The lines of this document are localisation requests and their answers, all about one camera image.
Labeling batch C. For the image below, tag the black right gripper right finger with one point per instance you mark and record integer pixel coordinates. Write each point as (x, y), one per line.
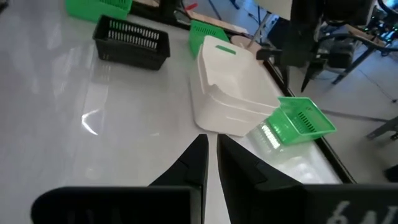
(280, 205)

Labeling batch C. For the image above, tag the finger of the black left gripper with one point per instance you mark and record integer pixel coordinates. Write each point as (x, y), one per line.
(309, 76)
(285, 76)

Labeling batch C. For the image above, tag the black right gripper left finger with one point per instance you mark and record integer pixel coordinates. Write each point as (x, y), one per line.
(161, 205)

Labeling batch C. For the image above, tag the white plastic storage bin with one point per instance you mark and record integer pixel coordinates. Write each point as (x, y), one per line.
(236, 77)
(217, 121)

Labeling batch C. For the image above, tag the green slotted plastic basket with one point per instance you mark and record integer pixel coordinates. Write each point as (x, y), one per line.
(90, 9)
(298, 124)
(202, 34)

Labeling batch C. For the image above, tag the black slotted plastic basket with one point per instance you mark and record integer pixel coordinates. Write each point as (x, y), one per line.
(130, 56)

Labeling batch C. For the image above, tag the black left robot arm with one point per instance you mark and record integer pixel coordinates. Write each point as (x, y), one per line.
(304, 25)

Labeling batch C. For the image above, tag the wooden workbench with metal legs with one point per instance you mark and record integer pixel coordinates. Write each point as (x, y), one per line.
(367, 39)

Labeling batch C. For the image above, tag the wooden table side board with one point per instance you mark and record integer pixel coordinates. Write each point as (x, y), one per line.
(217, 23)

